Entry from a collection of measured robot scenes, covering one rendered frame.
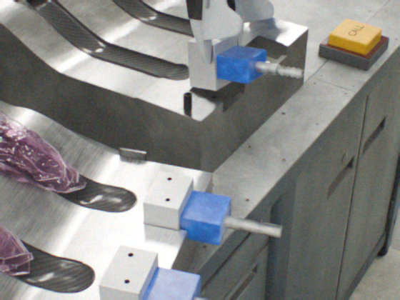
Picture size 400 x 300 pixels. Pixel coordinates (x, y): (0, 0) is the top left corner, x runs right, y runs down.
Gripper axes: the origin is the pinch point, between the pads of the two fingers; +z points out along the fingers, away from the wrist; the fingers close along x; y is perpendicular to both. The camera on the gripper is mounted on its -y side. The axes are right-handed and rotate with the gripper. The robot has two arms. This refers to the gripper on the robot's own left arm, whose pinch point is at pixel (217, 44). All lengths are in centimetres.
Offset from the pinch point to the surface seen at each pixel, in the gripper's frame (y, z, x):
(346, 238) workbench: -5, 57, 54
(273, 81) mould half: 1.8, 7.5, 10.0
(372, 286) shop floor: -7, 84, 76
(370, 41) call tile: 6.6, 7.2, 30.4
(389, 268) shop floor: -5, 83, 84
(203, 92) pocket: -2.6, 6.5, 0.7
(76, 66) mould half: -17.3, 4.0, -4.8
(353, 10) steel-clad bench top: -2.2, 7.5, 45.5
